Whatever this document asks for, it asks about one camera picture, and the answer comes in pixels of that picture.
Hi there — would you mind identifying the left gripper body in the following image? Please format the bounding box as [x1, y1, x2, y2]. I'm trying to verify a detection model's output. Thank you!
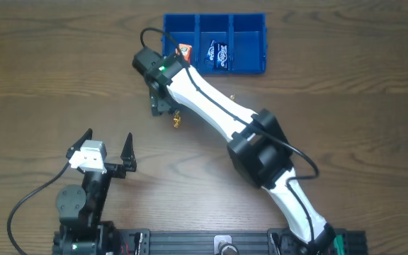
[103, 162, 127, 179]

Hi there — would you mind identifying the orange candy box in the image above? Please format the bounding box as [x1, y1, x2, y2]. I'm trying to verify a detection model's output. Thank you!
[178, 42, 193, 64]

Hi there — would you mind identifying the blue tray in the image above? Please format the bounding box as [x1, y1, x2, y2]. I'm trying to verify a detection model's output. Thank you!
[161, 12, 268, 75]

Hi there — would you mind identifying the black cable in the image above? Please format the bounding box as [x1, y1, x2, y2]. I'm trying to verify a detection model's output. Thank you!
[6, 161, 71, 255]
[139, 26, 320, 245]

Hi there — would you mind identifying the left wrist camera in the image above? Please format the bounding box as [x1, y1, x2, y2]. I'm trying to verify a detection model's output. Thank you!
[68, 140, 108, 174]

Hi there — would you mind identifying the mounting rail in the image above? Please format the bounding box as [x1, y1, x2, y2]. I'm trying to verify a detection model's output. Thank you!
[52, 228, 368, 255]

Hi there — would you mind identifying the blue candy pack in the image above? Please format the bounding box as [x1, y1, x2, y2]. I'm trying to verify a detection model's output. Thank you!
[212, 42, 230, 71]
[204, 39, 216, 65]

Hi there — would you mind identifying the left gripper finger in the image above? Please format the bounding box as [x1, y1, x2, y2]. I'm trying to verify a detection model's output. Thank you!
[65, 127, 94, 159]
[120, 132, 137, 173]

